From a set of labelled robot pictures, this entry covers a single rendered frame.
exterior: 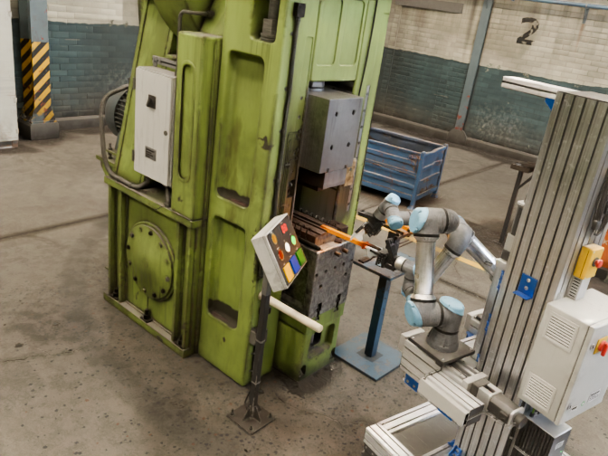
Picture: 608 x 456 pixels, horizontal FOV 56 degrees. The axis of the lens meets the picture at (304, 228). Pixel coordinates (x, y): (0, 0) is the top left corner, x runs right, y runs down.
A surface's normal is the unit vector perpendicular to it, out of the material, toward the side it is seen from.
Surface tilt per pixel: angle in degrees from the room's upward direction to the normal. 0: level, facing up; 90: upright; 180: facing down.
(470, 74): 90
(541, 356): 90
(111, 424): 0
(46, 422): 0
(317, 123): 90
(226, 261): 90
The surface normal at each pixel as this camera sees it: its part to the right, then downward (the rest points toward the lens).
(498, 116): -0.65, 0.25
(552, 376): -0.82, 0.12
